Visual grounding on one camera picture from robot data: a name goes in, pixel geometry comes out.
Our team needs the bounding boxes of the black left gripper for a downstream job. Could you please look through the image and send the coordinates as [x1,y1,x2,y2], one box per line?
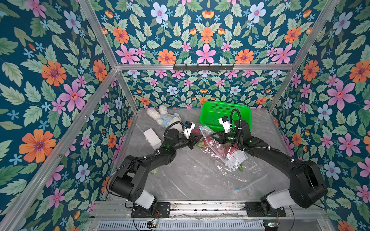
[171,134,201,152]

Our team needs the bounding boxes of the clear zip-top bag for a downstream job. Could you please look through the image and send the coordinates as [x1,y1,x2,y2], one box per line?
[215,151,267,192]
[196,125,241,162]

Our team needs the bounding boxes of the pink dragon fruit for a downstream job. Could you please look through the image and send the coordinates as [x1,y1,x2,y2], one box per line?
[196,136,223,154]
[220,145,241,163]

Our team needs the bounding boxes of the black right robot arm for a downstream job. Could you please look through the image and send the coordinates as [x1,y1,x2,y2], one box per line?
[211,120,328,213]

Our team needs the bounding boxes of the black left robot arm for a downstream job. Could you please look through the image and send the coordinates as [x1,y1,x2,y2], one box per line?
[107,129,202,209]

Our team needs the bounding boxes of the green plastic basket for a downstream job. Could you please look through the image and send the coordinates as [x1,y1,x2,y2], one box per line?
[199,101,252,132]

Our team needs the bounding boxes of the white rectangular box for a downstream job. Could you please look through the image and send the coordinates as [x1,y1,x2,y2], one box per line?
[143,129,162,150]

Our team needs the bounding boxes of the white plush bear toy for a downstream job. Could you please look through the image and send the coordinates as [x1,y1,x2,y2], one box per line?
[146,105,181,128]

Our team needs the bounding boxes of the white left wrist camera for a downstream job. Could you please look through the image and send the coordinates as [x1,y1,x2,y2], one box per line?
[183,121,195,139]

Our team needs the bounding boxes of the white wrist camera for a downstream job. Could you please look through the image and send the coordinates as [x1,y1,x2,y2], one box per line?
[219,116,231,133]
[183,121,195,139]

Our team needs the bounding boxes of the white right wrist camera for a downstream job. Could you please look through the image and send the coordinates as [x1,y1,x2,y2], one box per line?
[219,116,231,133]

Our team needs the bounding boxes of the black hook rail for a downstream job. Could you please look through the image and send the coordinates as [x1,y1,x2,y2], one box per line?
[172,64,234,72]

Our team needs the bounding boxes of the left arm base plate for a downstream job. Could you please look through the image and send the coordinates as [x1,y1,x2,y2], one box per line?
[131,202,171,218]

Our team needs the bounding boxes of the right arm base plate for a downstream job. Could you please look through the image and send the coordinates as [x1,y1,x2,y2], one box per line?
[244,201,286,218]

